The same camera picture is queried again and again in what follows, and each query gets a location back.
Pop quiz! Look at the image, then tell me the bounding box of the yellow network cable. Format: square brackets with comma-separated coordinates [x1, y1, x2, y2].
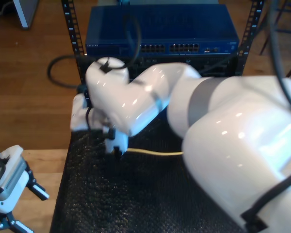
[122, 148, 185, 156]

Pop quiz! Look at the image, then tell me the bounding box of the thick black cable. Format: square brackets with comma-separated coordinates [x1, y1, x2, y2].
[47, 54, 88, 89]

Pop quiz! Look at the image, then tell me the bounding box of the blue network switch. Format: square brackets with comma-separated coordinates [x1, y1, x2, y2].
[85, 4, 240, 57]

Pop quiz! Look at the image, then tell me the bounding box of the black perforated rack post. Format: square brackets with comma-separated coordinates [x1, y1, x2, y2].
[237, 0, 264, 76]
[60, 0, 86, 83]

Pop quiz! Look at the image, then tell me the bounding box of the black cable with clip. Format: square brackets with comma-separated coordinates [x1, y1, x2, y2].
[241, 168, 291, 231]

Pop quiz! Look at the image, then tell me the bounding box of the grey cabinet panel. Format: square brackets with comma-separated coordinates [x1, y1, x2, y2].
[13, 0, 39, 31]

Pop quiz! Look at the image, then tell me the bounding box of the thick grey cable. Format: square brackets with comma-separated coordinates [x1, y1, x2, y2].
[268, 0, 291, 115]

